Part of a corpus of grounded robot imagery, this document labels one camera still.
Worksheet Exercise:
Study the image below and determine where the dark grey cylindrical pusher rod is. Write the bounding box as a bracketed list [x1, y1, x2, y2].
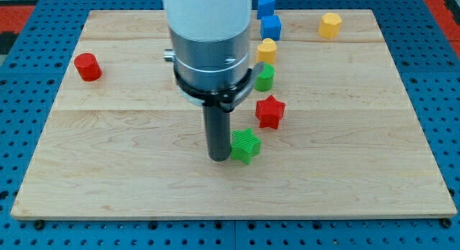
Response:
[203, 106, 231, 162]

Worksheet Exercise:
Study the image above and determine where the light wooden board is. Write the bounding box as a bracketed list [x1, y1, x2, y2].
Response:
[11, 10, 457, 221]

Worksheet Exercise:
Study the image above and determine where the green cylinder block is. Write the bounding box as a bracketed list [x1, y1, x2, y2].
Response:
[254, 63, 275, 92]

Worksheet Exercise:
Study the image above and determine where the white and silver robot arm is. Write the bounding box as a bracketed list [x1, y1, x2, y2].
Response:
[162, 0, 264, 113]

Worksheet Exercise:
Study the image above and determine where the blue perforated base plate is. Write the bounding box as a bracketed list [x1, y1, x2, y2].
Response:
[1, 0, 459, 249]

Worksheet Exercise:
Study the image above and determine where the yellow heart block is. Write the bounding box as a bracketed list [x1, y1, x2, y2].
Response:
[256, 38, 277, 65]

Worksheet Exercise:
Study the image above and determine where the blue cube block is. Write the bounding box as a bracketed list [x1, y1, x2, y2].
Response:
[260, 15, 282, 41]

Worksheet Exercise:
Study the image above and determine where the green star block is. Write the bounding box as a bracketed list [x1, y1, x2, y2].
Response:
[231, 128, 262, 165]

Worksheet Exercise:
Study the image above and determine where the red star block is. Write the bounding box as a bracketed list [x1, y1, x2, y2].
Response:
[255, 95, 286, 129]

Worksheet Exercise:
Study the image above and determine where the blue triangle block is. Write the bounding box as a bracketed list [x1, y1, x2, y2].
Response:
[257, 0, 275, 19]

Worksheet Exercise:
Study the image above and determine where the yellow hexagon block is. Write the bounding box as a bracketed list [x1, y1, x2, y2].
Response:
[318, 12, 342, 39]

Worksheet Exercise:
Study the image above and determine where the red cylinder block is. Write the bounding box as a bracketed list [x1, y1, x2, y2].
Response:
[74, 52, 103, 82]

